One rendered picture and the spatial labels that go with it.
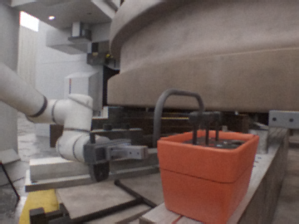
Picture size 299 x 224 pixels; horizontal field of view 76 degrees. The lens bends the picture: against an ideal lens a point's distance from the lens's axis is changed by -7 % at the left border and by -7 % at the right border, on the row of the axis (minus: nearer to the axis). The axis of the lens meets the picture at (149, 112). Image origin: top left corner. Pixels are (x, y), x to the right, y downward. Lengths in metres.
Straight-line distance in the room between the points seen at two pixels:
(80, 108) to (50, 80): 4.76
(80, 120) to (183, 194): 0.44
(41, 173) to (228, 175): 1.32
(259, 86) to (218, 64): 0.22
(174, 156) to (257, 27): 0.97
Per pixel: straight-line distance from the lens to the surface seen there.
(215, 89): 1.04
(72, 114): 0.69
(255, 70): 1.00
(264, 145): 0.88
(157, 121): 0.34
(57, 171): 1.51
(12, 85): 0.63
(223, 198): 0.33
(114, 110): 1.56
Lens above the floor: 0.87
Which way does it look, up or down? 2 degrees down
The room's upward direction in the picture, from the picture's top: 1 degrees clockwise
